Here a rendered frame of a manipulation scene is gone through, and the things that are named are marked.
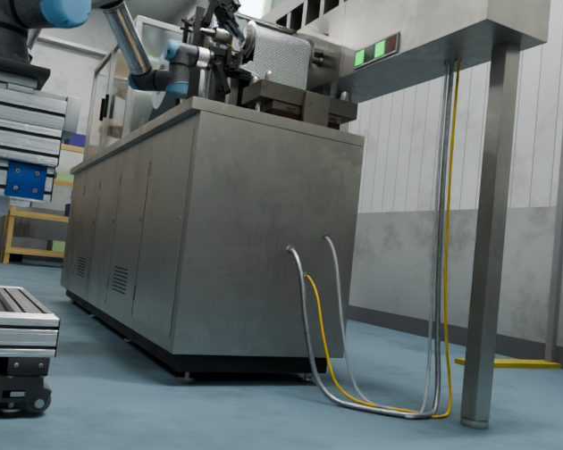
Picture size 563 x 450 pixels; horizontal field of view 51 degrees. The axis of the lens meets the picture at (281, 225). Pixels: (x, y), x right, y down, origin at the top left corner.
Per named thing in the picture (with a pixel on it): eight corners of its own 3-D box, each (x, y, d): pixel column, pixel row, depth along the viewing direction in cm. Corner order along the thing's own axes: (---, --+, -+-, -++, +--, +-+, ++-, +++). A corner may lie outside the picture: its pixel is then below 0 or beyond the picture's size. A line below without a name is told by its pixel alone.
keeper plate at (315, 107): (300, 122, 209) (303, 92, 210) (324, 128, 214) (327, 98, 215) (304, 121, 207) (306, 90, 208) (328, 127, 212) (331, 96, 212)
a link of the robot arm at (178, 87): (163, 99, 215) (166, 69, 215) (190, 99, 211) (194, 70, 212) (152, 92, 207) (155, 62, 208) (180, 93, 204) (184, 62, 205)
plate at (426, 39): (159, 149, 437) (164, 110, 439) (195, 156, 449) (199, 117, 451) (481, 16, 162) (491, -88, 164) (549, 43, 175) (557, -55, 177)
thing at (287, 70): (248, 95, 222) (254, 47, 223) (303, 109, 233) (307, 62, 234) (249, 95, 222) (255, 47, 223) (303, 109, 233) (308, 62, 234)
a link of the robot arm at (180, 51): (161, 64, 210) (163, 41, 211) (190, 71, 215) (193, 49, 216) (167, 59, 203) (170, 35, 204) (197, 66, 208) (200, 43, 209)
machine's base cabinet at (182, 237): (56, 299, 403) (72, 174, 408) (149, 305, 433) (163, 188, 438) (165, 387, 180) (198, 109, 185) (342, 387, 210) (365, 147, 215)
